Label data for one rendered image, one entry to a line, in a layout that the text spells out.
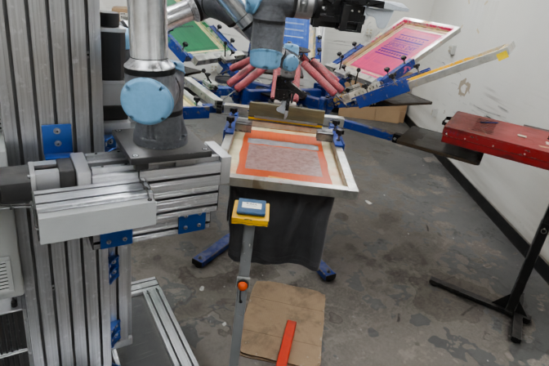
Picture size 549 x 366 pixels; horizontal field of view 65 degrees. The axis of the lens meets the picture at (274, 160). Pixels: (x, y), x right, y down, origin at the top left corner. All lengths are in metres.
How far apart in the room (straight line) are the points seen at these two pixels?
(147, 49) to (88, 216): 0.41
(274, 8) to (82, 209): 0.64
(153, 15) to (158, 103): 0.19
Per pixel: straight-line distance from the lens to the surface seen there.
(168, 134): 1.19
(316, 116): 2.19
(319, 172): 1.92
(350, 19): 1.05
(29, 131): 1.33
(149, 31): 1.02
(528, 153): 2.49
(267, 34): 1.00
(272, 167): 1.90
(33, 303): 1.62
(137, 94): 1.02
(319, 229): 1.91
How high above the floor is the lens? 1.71
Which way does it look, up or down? 23 degrees down
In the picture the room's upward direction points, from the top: 7 degrees clockwise
